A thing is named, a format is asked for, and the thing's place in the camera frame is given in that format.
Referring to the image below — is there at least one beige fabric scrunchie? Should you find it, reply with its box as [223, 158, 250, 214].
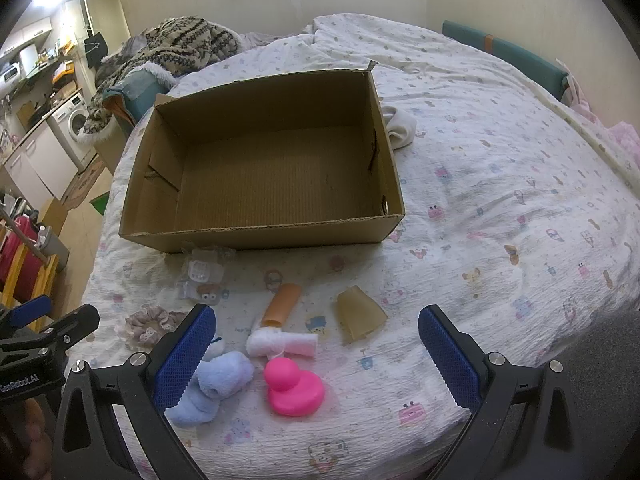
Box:
[116, 306, 186, 351]

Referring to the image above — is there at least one light blue plush toy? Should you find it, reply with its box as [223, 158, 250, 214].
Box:
[164, 336, 254, 428]

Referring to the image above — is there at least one clear plastic bag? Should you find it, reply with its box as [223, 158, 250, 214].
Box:
[178, 246, 235, 307]

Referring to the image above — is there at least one white towel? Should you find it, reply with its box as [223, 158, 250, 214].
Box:
[245, 327, 318, 360]

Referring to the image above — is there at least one pink rubber duck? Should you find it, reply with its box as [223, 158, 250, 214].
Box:
[264, 356, 326, 417]

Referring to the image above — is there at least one orange cylindrical tube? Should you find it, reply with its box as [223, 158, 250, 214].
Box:
[260, 283, 302, 328]

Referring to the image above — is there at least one person's left hand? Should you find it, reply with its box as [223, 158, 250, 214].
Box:
[1, 398, 52, 479]

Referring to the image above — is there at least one yellow wooden chair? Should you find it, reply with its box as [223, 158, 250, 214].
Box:
[1, 244, 58, 312]

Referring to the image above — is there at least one red suitcase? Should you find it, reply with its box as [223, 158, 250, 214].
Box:
[0, 212, 44, 302]

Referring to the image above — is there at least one grey small trash bin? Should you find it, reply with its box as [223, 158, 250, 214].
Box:
[36, 226, 70, 273]

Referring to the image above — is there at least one white kitchen cabinet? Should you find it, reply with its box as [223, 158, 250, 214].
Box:
[4, 122, 78, 210]

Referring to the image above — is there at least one white washing machine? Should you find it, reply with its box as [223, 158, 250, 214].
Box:
[46, 90, 96, 172]

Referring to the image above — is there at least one white patterned bed quilt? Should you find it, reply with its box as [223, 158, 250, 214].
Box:
[67, 12, 640, 480]

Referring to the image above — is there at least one teal pillow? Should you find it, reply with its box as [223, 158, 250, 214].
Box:
[102, 65, 176, 132]

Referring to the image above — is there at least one pink blanket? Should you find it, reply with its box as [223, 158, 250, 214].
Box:
[564, 58, 640, 172]

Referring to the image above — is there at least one knitted patterned sweater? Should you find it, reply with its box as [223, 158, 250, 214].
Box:
[81, 16, 243, 143]

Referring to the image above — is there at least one brown cardboard box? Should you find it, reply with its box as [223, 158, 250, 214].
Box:
[119, 68, 405, 254]

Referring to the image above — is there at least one white cloth beside box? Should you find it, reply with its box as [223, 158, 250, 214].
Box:
[382, 105, 418, 151]

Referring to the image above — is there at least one teal headboard cushion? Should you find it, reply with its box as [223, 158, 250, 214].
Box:
[442, 21, 568, 100]

